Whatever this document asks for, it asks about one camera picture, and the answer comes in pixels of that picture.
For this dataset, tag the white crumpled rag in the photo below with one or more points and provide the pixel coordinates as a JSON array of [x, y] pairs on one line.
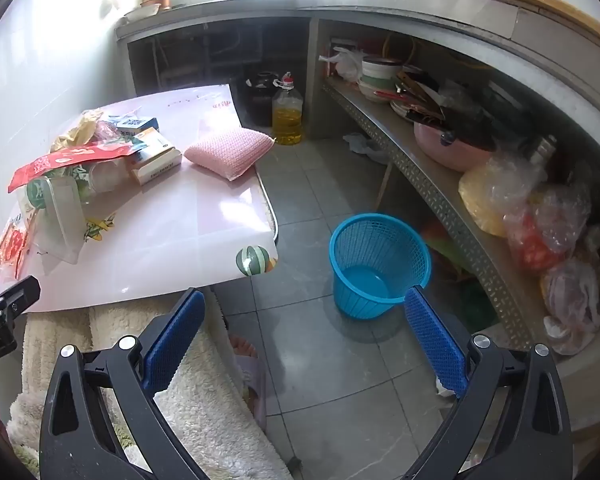
[[365, 147]]

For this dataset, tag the pinkish plastic bag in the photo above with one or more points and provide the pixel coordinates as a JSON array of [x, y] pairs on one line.
[[575, 300]]

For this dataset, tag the clear plastic tray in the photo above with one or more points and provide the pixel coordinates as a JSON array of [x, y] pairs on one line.
[[65, 225]]

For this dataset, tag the red snack wrapper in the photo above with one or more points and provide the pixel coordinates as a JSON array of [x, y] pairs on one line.
[[55, 162]]

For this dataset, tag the copper pot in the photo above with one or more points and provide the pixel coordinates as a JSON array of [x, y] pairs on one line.
[[157, 2]]

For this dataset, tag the concrete kitchen counter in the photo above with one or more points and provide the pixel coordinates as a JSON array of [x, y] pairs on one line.
[[380, 5]]

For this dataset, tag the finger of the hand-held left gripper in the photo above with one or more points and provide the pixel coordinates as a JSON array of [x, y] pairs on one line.
[[17, 300]]

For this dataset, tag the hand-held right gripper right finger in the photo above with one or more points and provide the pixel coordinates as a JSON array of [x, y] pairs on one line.
[[435, 345]]

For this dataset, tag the yellow food plastic bag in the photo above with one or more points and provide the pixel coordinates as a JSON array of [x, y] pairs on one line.
[[480, 200]]

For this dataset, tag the pink basin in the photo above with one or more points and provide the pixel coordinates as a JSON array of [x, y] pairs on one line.
[[445, 155]]

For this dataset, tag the pale green bowl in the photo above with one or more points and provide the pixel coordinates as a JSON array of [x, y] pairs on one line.
[[377, 91]]

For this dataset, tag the clear plastic bag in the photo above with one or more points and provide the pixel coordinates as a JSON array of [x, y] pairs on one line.
[[107, 131]]

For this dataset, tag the pink knitted scouring pad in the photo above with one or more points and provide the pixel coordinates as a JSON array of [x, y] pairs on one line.
[[230, 152]]

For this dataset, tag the blue toothpaste box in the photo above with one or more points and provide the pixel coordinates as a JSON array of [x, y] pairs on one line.
[[137, 125]]

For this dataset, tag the green label plastic bottle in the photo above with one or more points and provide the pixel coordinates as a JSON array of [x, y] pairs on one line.
[[107, 177]]

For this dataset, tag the pile of dark utensils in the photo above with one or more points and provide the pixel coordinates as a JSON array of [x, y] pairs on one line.
[[455, 110]]

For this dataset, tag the blue plastic basket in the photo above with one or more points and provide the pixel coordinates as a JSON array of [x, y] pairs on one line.
[[360, 290]]

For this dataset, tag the white plastic bag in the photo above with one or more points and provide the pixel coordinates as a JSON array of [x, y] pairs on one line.
[[347, 62]]

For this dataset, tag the cooking oil bottle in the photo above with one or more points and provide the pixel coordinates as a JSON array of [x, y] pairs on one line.
[[286, 125]]

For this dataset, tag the white dish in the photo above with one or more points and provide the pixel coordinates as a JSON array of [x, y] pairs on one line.
[[142, 12]]

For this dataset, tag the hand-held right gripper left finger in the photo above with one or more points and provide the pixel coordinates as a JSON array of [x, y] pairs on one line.
[[176, 345]]

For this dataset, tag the white and orange medicine box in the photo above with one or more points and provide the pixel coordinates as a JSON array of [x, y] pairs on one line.
[[157, 162]]

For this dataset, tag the dark jar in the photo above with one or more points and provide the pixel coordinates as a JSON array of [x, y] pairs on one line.
[[257, 105]]

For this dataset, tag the yellow cloth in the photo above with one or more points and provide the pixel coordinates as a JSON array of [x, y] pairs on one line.
[[80, 130]]

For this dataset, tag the clear package with red print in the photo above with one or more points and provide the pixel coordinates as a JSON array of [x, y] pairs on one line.
[[10, 250]]

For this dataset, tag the white bowl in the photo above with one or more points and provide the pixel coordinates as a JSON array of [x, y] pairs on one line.
[[382, 67]]

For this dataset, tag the red food plastic bag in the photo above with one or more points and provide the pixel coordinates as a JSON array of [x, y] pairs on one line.
[[535, 245]]

